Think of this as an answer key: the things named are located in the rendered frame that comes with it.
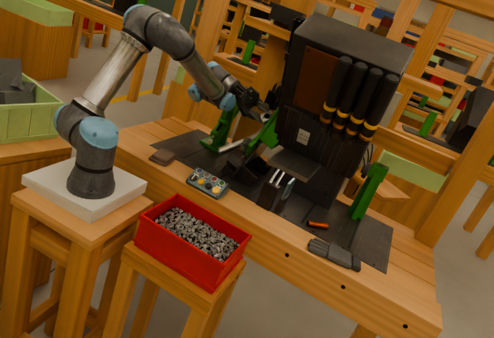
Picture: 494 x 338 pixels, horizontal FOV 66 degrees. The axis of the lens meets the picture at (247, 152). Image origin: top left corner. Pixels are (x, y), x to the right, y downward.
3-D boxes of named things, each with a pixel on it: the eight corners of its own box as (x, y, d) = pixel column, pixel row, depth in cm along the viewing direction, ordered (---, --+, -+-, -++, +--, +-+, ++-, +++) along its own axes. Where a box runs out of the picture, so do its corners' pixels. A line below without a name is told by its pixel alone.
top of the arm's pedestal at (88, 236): (90, 252, 113) (92, 242, 111) (9, 203, 120) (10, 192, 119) (151, 210, 142) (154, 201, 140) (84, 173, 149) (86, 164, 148)
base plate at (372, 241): (384, 278, 140) (387, 274, 139) (148, 148, 170) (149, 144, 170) (391, 231, 177) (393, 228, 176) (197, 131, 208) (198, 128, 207)
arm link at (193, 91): (201, 95, 155) (219, 79, 159) (183, 86, 161) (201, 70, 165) (206, 109, 161) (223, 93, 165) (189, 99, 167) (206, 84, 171)
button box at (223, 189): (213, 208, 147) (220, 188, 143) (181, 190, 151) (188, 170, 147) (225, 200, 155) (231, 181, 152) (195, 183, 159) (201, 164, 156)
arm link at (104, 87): (62, 144, 120) (159, 4, 123) (42, 125, 128) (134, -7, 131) (91, 156, 130) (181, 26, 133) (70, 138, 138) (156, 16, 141)
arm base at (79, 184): (89, 204, 119) (93, 176, 115) (55, 184, 124) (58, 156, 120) (123, 189, 132) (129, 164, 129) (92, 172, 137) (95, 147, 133)
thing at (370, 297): (420, 361, 126) (443, 329, 121) (85, 162, 168) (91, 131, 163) (420, 333, 139) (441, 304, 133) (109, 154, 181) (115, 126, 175)
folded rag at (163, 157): (165, 167, 156) (166, 161, 155) (147, 159, 157) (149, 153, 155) (175, 159, 165) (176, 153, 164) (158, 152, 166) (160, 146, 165)
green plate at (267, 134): (264, 159, 158) (293, 120, 149) (249, 146, 160) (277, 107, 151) (273, 152, 169) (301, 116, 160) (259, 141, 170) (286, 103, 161)
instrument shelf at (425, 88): (439, 101, 150) (444, 92, 149) (243, 23, 175) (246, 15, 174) (436, 95, 172) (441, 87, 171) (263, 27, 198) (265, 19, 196)
